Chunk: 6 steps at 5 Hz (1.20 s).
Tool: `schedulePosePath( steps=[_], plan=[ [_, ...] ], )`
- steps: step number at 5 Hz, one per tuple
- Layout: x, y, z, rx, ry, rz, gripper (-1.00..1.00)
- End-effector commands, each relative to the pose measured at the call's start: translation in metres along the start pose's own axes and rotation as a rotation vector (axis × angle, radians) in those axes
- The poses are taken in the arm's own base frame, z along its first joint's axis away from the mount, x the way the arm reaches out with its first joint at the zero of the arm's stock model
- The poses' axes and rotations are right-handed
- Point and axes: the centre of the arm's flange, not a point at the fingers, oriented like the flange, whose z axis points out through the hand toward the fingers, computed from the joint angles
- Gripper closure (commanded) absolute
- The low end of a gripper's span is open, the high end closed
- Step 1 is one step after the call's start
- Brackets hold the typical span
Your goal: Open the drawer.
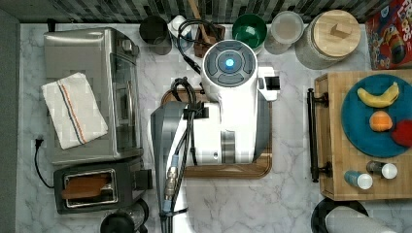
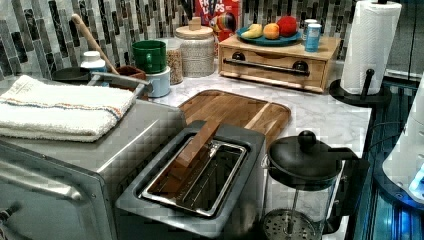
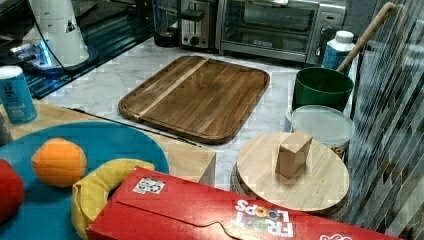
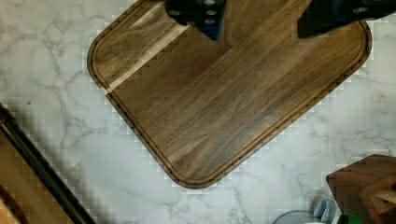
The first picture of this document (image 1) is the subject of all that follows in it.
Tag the wooden drawer box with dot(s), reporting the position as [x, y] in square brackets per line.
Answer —
[335, 148]

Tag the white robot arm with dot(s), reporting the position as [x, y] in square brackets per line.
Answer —
[231, 126]

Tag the wooden tray under robot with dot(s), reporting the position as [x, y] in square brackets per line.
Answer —
[259, 168]

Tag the wooden utensil block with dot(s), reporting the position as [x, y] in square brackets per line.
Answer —
[207, 34]

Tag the white small cup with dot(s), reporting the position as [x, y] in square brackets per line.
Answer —
[174, 25]

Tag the green bowl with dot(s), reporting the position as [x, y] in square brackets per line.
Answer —
[251, 30]

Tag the dark metal cup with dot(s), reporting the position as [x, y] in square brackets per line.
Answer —
[154, 32]

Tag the stainless steel toaster oven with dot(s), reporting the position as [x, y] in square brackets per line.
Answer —
[108, 59]

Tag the clear plastic container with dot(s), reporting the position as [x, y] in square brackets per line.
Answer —
[286, 28]

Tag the black toaster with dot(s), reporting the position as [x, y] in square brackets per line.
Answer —
[100, 186]

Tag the white striped dish towel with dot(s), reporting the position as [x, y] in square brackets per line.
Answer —
[75, 115]

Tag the jar with wooden lid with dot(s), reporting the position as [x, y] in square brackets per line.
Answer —
[329, 38]

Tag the blue plate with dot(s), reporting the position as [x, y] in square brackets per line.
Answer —
[355, 116]

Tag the paper towel roll holder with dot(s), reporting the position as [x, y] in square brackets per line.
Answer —
[331, 216]

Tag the blue spice shaker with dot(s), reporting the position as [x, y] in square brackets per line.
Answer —
[358, 179]

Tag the orange fruit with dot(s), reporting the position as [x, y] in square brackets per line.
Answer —
[380, 121]

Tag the yellow banana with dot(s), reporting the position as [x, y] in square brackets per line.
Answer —
[386, 99]

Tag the dark spice shaker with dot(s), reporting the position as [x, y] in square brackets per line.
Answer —
[385, 170]

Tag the red apple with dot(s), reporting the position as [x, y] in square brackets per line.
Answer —
[402, 133]

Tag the cereal box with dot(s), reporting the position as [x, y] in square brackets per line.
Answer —
[389, 36]

